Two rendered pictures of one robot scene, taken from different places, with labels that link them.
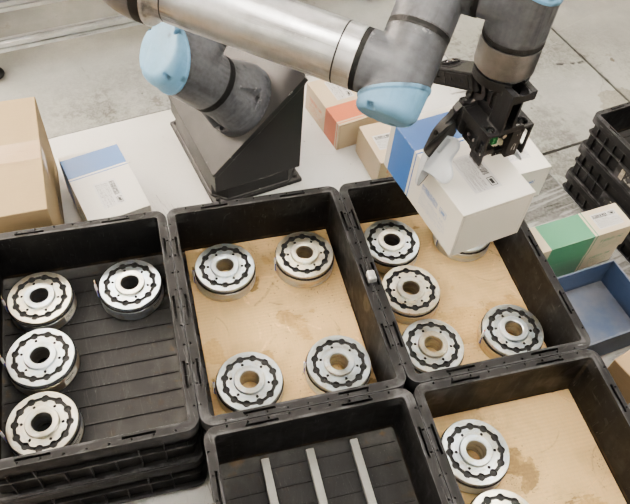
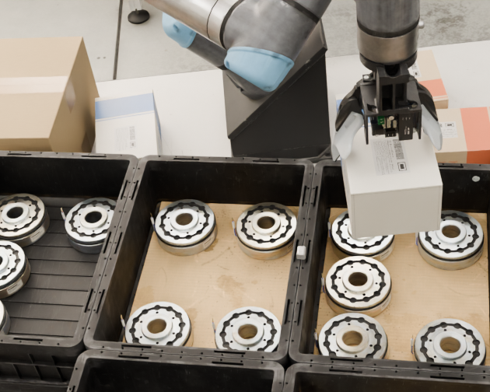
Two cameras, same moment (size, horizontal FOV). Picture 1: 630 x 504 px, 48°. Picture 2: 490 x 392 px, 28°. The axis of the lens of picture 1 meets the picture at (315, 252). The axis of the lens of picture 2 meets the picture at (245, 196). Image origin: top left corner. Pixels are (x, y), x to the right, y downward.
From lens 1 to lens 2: 63 cm
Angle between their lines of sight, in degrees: 23
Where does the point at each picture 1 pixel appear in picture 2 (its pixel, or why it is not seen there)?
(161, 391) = not seen: hidden behind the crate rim
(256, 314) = (199, 273)
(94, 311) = (59, 239)
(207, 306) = (158, 256)
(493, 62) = (362, 40)
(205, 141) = (232, 101)
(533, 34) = (385, 17)
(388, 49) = (250, 17)
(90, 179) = (114, 122)
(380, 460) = not seen: outside the picture
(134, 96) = not seen: hidden behind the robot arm
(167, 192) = (194, 149)
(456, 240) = (354, 221)
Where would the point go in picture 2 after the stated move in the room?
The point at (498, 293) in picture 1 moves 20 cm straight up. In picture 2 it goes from (463, 309) to (471, 222)
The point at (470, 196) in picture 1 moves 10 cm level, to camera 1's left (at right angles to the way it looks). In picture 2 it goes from (369, 176) to (301, 158)
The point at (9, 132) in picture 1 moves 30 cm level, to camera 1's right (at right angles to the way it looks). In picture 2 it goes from (47, 65) to (178, 101)
